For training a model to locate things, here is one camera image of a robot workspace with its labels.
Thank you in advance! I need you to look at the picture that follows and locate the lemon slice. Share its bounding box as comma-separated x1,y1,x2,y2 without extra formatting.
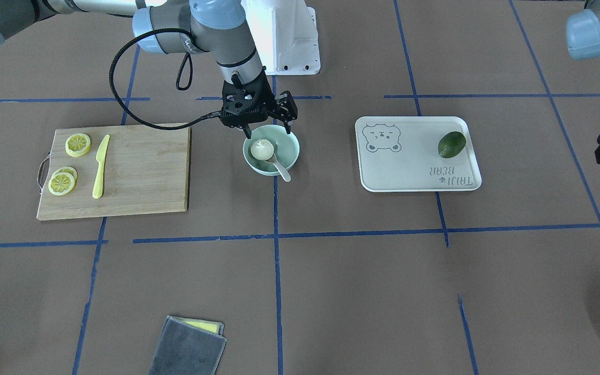
47,166,79,195
65,133,92,157

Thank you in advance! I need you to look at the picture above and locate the green ceramic bowl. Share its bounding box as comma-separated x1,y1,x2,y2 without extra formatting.
243,124,301,177

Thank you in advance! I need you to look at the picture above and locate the grey yellow sponge cloth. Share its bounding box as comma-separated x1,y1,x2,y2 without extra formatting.
148,315,227,374

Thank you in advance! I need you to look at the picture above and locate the white bear tray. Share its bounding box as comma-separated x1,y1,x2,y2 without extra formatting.
355,116,482,193

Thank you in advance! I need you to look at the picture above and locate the white plastic spoon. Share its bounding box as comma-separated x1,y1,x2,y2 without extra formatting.
266,152,292,182

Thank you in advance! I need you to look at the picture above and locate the yellow plastic knife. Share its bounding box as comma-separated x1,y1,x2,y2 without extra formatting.
91,134,110,199

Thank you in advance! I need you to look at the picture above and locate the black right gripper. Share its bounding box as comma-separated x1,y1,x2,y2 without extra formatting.
219,70,298,139

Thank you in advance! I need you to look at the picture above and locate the green avocado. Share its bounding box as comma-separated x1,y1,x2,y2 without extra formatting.
437,131,466,159

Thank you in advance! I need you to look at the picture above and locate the wooden cutting board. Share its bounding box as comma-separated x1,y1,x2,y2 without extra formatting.
36,125,191,221

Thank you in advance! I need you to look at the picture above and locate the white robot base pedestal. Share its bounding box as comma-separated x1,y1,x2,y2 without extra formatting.
240,1,321,76

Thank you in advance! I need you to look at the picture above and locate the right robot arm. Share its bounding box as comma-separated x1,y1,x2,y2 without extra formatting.
0,1,297,139

